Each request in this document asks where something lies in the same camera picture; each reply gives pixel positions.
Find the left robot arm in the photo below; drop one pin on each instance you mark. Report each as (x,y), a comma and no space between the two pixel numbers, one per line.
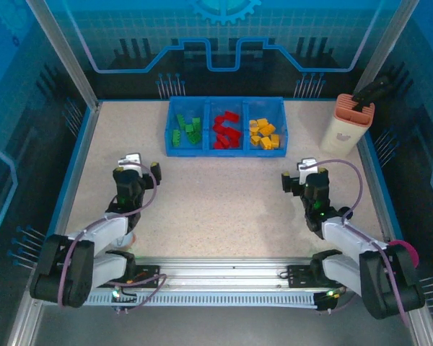
(79,281)

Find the aluminium frame post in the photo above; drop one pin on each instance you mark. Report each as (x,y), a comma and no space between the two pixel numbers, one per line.
(387,43)
(65,54)

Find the long red lego brick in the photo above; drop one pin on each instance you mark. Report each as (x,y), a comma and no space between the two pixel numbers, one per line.
(232,116)
(233,133)

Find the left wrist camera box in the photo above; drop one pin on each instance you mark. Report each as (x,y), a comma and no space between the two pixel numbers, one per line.
(131,158)

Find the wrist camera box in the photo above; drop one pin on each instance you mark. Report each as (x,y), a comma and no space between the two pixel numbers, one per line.
(131,158)
(306,164)

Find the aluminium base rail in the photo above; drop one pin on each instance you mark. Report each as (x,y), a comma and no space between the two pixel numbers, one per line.
(220,274)

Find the magenta plastic cup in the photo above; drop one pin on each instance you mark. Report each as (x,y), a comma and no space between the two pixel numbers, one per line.
(411,252)

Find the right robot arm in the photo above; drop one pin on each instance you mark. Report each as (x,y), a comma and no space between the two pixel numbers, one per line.
(373,288)

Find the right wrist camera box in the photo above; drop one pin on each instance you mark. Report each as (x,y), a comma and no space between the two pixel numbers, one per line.
(306,164)

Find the long yellow lego brick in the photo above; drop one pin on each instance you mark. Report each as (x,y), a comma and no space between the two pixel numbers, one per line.
(268,128)

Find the beige holder with pink top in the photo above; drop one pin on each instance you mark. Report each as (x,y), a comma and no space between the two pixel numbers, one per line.
(341,133)

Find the blue three-compartment bin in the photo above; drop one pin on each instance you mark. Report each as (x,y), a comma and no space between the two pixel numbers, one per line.
(225,153)

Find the long green lego brick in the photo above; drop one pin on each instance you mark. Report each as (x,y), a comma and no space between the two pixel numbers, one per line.
(180,120)
(177,138)

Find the round yellow lego piece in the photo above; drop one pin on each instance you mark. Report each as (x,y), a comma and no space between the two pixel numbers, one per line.
(253,125)

